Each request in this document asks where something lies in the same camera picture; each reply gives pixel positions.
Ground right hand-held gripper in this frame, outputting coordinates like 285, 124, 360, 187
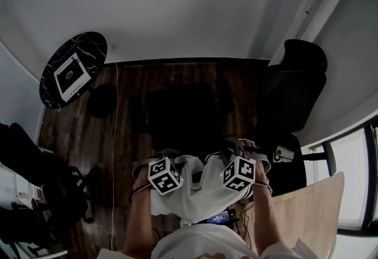
219, 137, 256, 193

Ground black window frame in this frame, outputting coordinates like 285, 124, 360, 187
300, 114, 378, 237

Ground white black-striped clothing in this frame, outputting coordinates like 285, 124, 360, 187
132, 153, 272, 224

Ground black padded armchair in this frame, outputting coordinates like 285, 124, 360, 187
256, 39, 329, 134

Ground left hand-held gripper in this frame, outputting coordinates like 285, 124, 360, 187
147, 149, 183, 196

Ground white box device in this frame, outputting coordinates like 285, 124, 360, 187
53, 53, 91, 102

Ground person's right forearm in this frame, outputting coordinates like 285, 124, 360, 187
253, 182, 285, 257

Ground person's left forearm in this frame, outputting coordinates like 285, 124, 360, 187
123, 163, 155, 256

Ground person's right hand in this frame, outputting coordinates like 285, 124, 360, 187
239, 138, 269, 186

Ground black stool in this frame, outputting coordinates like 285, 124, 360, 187
259, 130, 308, 197

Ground round black marble table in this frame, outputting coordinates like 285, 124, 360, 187
40, 31, 108, 109

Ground person's white shirt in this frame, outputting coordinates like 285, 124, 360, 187
149, 224, 298, 259

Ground black wrist band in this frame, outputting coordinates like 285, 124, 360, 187
254, 180, 273, 195

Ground light wooden desk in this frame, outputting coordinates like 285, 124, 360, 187
240, 171, 346, 259

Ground white smartphone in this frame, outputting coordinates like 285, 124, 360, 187
272, 145, 296, 163

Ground thin red cables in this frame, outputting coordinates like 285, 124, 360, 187
234, 201, 256, 250

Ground black chest device with screen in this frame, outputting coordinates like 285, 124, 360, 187
203, 208, 240, 226

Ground black swivel chair with wheels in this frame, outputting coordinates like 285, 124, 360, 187
0, 121, 103, 252

